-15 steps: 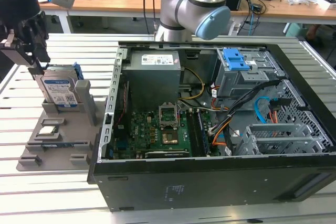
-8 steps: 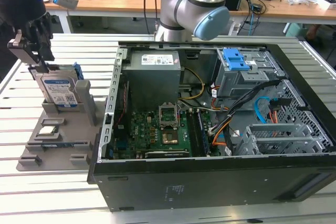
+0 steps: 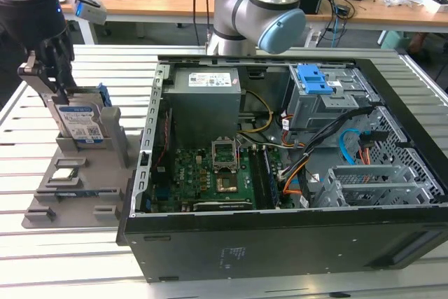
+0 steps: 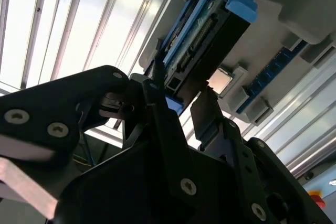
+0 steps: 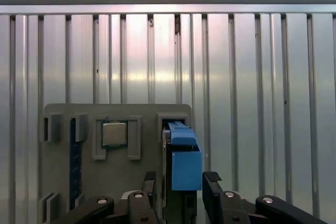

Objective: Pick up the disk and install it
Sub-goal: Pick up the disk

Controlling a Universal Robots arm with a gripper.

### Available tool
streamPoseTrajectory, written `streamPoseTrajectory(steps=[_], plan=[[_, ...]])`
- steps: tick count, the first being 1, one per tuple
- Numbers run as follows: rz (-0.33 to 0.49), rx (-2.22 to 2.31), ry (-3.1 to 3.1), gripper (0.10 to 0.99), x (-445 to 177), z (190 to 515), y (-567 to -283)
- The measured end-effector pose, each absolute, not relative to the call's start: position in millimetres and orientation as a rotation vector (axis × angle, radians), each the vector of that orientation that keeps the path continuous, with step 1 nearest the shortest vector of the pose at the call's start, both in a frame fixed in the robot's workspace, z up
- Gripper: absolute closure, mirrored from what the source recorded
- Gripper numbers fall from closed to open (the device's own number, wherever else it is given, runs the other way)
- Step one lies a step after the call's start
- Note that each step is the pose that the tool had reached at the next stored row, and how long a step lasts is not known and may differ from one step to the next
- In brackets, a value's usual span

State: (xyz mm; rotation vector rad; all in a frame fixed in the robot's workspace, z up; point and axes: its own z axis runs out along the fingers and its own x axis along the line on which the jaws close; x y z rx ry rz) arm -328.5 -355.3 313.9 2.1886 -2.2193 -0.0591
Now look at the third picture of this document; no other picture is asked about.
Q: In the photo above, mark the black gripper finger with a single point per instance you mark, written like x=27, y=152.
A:
x=64, y=61
x=38, y=75

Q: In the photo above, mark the hard disk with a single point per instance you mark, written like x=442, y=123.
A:
x=78, y=117

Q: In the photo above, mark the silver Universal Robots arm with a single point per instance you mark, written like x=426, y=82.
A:
x=231, y=8

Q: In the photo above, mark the grey disk bay blue latch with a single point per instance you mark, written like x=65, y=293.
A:
x=315, y=106

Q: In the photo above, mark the silver CPU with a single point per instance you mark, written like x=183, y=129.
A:
x=63, y=173

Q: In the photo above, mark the grey parts rack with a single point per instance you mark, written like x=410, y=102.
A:
x=91, y=173

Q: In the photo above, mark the blue RAM stick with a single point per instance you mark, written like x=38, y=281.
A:
x=80, y=192

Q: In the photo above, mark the grey power supply unit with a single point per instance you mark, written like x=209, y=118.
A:
x=203, y=106

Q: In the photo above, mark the green motherboard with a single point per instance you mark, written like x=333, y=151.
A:
x=196, y=180

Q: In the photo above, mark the CPU socket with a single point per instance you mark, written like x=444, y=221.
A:
x=227, y=184

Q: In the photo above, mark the black graphics card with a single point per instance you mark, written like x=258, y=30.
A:
x=220, y=205

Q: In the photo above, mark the black RAM slot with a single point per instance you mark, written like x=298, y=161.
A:
x=257, y=176

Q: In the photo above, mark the installed RAM stick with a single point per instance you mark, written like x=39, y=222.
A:
x=272, y=180

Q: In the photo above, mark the white power strip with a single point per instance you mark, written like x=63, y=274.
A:
x=312, y=39

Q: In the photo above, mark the black open PC case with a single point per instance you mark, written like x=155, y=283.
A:
x=280, y=243

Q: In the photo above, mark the grey metal drive cage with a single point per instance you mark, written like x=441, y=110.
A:
x=367, y=187

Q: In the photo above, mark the pale green bin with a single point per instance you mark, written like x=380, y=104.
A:
x=395, y=40

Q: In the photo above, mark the white box dark print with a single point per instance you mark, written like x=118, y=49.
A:
x=435, y=5

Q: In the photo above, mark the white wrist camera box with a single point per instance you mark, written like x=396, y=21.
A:
x=89, y=10

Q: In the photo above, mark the wooden desk white frame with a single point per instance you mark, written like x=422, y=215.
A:
x=147, y=3

